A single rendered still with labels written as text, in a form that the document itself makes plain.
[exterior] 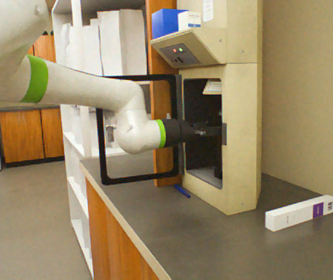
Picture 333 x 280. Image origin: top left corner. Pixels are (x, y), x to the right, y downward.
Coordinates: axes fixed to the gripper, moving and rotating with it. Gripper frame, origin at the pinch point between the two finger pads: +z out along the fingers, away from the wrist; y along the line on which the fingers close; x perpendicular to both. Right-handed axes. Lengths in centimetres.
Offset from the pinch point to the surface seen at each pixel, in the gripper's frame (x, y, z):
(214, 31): -30.0, -14.2, -14.1
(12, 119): 38, 487, -82
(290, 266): 26, -44, -13
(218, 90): -13.2, -4.6, -6.9
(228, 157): 7.2, -14.0, -9.5
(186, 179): 21.8, 14.4, -9.7
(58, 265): 119, 149, -52
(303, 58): -23.3, -1.9, 33.2
